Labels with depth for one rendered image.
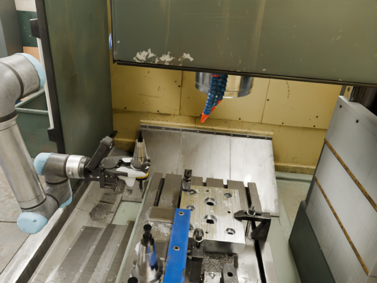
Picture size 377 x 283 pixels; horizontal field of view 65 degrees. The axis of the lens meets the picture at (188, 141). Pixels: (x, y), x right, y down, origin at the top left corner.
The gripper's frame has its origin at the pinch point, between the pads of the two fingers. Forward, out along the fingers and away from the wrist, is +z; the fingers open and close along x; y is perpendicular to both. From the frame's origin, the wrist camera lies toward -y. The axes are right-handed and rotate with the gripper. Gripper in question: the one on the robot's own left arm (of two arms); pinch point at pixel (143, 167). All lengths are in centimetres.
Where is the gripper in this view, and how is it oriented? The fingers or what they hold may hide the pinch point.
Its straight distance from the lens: 96.3
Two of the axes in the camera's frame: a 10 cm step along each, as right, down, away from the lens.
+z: 10.0, 0.9, -0.4
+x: -0.7, 4.6, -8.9
